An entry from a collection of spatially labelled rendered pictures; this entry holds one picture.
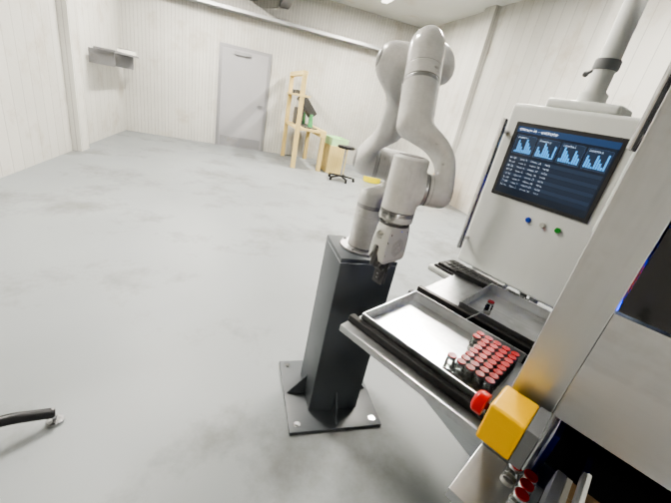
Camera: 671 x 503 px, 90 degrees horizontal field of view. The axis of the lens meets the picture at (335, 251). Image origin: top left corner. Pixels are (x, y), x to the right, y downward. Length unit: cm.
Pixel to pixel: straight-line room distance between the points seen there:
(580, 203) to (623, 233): 101
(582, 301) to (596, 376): 11
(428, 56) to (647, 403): 77
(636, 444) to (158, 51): 910
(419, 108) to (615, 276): 52
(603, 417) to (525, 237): 109
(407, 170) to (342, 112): 856
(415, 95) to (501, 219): 95
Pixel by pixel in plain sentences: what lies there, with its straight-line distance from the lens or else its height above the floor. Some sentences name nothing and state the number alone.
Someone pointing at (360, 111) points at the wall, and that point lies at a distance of 946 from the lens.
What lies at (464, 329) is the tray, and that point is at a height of 88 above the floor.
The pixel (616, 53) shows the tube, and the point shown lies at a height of 175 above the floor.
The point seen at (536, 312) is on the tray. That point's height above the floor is 89.
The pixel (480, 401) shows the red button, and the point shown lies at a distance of 64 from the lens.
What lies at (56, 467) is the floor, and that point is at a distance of 180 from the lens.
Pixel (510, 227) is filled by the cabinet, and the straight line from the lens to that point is 169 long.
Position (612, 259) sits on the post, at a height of 128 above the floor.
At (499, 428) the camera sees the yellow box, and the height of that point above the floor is 100.
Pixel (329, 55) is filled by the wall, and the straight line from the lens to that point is 924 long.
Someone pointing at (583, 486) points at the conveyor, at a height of 97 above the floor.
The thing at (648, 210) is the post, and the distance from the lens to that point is 58.
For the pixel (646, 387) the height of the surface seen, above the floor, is 113.
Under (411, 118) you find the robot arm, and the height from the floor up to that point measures 140.
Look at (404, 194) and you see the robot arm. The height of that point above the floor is 124.
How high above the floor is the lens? 140
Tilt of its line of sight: 23 degrees down
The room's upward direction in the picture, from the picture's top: 12 degrees clockwise
